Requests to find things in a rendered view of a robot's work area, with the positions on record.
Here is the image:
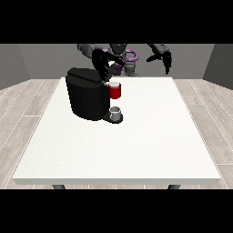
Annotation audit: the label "grey robot trunk, purple rings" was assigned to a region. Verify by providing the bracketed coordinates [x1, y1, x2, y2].
[103, 44, 141, 78]

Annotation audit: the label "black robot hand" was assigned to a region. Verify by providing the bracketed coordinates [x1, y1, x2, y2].
[146, 49, 173, 76]
[91, 47, 126, 83]

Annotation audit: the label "small grey cup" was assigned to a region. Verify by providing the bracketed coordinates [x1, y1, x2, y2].
[108, 106, 123, 121]

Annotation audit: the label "black coffee machine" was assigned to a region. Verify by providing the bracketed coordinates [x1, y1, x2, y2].
[65, 66, 124, 124]

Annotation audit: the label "red pod holder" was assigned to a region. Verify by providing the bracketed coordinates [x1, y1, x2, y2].
[107, 83, 122, 100]

